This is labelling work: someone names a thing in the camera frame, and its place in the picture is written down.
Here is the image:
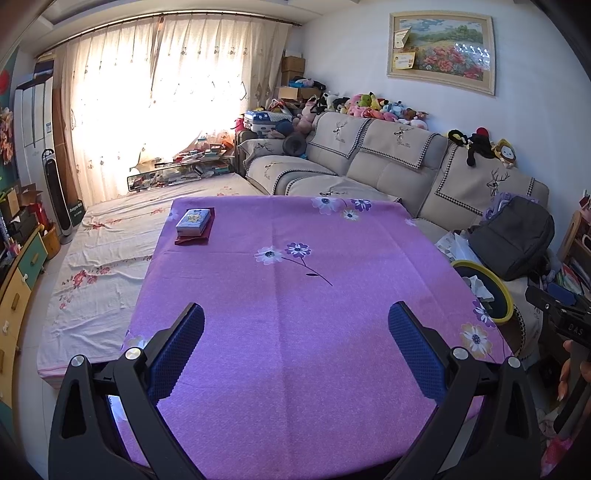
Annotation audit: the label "person's right forearm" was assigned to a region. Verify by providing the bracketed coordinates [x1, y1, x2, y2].
[539, 406, 591, 480]

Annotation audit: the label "coloured drawer cabinet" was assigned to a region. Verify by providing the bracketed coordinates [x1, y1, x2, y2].
[0, 226, 49, 407]

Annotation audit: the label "grey neck pillow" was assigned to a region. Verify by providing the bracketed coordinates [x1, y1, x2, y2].
[283, 134, 308, 158]

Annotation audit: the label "pink plush pig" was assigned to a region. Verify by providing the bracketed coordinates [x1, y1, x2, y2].
[295, 102, 319, 134]

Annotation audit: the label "row of plush toys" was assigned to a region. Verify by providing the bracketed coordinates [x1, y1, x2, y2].
[318, 92, 430, 131]

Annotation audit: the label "person's right hand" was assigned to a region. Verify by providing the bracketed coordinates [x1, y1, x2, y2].
[557, 340, 575, 401]

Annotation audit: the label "wooden shelf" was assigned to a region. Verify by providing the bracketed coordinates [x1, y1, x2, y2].
[556, 210, 591, 296]

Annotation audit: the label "floral cream sheet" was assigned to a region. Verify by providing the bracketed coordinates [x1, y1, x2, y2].
[36, 178, 259, 391]

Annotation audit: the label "pink flower wall decoration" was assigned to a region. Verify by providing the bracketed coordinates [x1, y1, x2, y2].
[0, 108, 14, 164]

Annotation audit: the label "cream sheer curtain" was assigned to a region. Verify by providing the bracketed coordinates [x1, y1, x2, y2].
[55, 14, 291, 206]

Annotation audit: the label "blue tissue pack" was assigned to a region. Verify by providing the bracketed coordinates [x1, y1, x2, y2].
[175, 209, 212, 234]

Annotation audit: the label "white papers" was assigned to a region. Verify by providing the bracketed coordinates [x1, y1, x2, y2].
[434, 231, 483, 266]

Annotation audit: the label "yellow basket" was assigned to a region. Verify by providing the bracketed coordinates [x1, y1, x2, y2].
[41, 224, 62, 257]

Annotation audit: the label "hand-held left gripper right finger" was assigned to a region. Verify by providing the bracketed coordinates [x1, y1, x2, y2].
[388, 301, 541, 480]

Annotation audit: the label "white standing air conditioner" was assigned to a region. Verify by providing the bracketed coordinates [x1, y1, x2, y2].
[13, 74, 58, 195]

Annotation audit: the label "purple plush toy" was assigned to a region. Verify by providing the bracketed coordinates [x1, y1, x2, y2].
[482, 193, 541, 220]

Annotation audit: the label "framed flower painting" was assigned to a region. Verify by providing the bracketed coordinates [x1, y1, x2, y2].
[387, 11, 496, 97]

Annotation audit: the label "black white tower fan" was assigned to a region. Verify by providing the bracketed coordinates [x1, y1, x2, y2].
[41, 148, 75, 245]

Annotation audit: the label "black plush toy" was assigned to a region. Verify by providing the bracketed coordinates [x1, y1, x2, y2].
[447, 127, 495, 167]

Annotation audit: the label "glass coffee table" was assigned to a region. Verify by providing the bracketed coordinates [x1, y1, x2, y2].
[127, 157, 236, 192]

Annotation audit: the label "black bin with yellow rim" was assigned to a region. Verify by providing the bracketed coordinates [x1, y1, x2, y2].
[450, 260, 514, 326]

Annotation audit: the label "grey backpack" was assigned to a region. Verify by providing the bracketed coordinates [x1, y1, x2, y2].
[468, 196, 556, 282]

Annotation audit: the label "star print suitcase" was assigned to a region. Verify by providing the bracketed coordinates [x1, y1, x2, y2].
[244, 111, 293, 134]

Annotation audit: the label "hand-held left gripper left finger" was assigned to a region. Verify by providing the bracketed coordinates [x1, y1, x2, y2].
[48, 302, 206, 480]

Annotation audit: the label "yellow plush toy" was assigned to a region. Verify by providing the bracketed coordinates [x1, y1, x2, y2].
[490, 138, 518, 168]

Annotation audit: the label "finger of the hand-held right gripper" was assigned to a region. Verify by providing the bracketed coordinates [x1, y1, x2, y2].
[546, 282, 591, 308]
[525, 285, 561, 317]

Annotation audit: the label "purple floral tablecloth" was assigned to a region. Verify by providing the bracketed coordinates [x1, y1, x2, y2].
[117, 195, 513, 480]

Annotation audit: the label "beige sofa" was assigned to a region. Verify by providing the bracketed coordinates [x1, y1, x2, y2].
[235, 112, 555, 361]

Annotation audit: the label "open brown cardboard box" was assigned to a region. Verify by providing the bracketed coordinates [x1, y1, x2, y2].
[8, 184, 43, 217]

